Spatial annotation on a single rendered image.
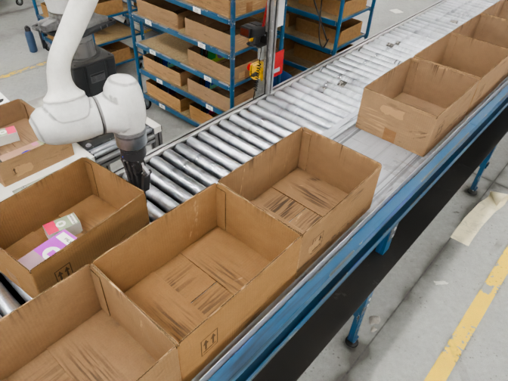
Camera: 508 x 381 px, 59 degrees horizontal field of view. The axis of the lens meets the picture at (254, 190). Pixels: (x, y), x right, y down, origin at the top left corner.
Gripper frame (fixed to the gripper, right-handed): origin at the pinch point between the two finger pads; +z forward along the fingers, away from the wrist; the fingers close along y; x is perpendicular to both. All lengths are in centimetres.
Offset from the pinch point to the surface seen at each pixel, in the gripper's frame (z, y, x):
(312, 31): 28, 86, -219
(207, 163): 10.8, 7.7, -36.6
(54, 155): 6.6, 48.5, 4.2
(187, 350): -15, -58, 31
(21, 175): 9, 49, 18
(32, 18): 86, 399, -149
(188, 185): 11.4, 3.6, -22.9
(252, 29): -23, 31, -88
